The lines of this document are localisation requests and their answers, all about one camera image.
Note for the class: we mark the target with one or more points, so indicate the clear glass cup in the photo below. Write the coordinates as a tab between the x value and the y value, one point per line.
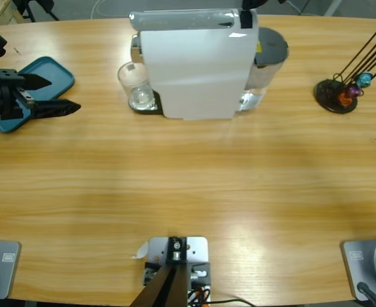
137	83

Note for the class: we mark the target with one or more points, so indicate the orange coffee capsule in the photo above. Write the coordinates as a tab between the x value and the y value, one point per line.
345	99

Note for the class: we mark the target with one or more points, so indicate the white paper tab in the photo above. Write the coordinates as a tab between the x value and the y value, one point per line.
140	251

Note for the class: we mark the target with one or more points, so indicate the purple coffee capsule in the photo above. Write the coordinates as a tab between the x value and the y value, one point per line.
354	90

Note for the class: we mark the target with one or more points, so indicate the grey coffee machine lever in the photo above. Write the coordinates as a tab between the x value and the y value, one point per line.
181	20

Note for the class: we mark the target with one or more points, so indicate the dark camera mount post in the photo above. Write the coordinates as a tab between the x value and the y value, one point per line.
169	281

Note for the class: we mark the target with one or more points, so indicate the teal rectangular tray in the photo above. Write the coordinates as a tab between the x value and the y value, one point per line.
53	72

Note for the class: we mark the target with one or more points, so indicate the teal coffee capsule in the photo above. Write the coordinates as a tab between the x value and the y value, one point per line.
364	80

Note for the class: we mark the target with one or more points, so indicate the arm grey base plate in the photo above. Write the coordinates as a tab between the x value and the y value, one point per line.
2	265
367	262

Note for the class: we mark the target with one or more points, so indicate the grey metal leg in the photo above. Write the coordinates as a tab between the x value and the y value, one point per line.
333	6

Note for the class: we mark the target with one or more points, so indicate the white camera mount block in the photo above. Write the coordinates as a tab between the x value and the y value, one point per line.
197	249

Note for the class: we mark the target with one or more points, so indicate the black chair frame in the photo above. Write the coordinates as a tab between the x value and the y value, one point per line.
31	3

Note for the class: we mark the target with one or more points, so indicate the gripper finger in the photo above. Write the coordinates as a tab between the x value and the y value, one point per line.
252	4

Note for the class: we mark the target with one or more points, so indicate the clear water tank grey lid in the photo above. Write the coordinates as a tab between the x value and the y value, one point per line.
271	48

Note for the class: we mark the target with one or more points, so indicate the black capsule holder with rods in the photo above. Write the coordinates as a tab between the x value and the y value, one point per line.
327	92

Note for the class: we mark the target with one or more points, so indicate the white capsule coffee machine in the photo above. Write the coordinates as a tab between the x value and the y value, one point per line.
194	73

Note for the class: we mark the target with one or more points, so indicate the chrome drip tray grate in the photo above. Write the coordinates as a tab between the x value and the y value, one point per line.
157	105

